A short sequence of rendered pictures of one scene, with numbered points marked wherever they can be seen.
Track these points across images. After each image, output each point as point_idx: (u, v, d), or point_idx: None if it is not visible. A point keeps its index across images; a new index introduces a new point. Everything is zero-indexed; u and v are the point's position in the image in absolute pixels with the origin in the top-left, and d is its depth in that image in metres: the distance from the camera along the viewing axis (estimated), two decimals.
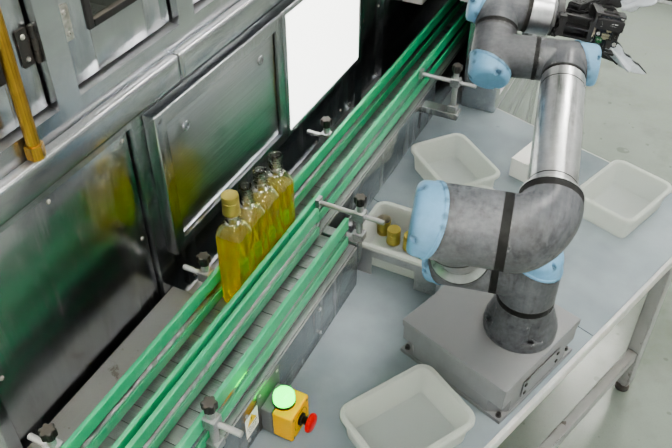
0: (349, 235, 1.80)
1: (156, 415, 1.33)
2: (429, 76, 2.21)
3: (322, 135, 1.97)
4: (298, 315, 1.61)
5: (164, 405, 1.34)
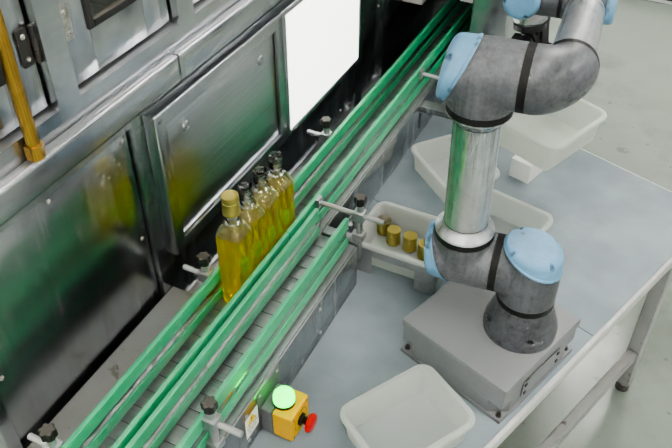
0: (349, 235, 1.80)
1: (156, 415, 1.33)
2: (429, 76, 2.21)
3: (322, 135, 1.97)
4: (298, 315, 1.61)
5: (164, 405, 1.34)
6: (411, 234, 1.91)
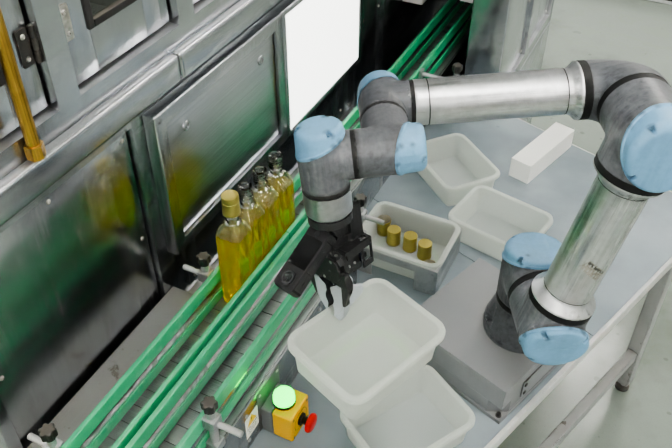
0: None
1: (156, 415, 1.33)
2: (429, 76, 2.21)
3: None
4: (298, 315, 1.61)
5: (164, 405, 1.34)
6: (411, 234, 1.91)
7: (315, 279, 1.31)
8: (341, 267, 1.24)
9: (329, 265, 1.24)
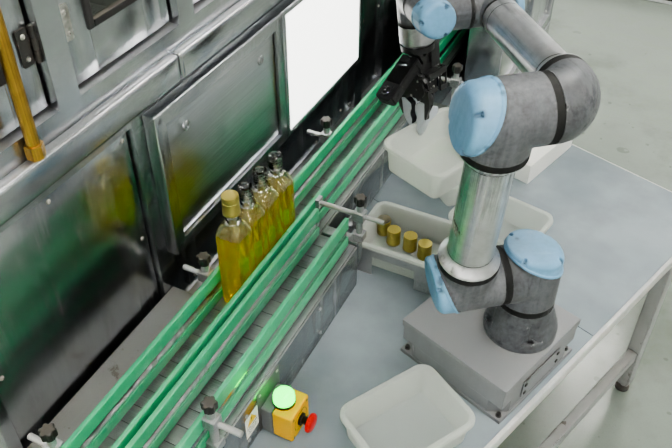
0: (349, 235, 1.80)
1: (156, 415, 1.33)
2: None
3: (322, 135, 1.97)
4: (298, 315, 1.61)
5: (164, 405, 1.34)
6: (411, 234, 1.91)
7: (402, 103, 1.73)
8: (425, 86, 1.66)
9: (416, 84, 1.65)
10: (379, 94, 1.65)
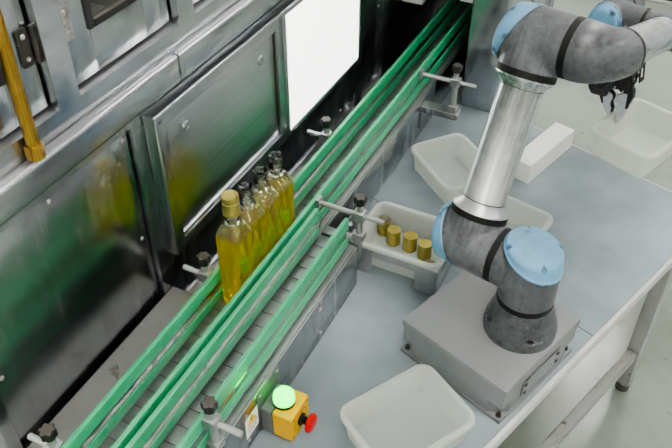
0: (349, 235, 1.80)
1: (156, 415, 1.33)
2: (429, 76, 2.21)
3: (322, 135, 1.97)
4: (298, 315, 1.61)
5: (164, 405, 1.34)
6: (411, 234, 1.91)
7: None
8: (629, 79, 1.88)
9: None
10: (590, 86, 1.87)
